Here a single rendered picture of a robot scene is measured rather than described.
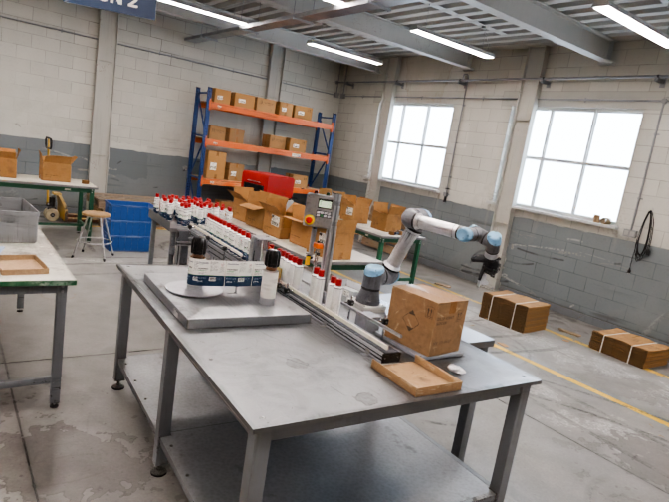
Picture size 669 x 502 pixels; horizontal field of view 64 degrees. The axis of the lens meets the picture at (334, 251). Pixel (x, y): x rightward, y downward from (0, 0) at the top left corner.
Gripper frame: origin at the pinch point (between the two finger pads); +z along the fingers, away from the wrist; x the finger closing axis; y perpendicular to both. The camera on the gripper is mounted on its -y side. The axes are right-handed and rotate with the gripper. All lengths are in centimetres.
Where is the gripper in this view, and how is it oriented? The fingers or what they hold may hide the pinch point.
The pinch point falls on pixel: (483, 279)
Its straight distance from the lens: 322.0
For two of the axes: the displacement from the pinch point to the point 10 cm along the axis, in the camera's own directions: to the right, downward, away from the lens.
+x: 6.1, -5.7, 5.5
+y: 7.9, 3.8, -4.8
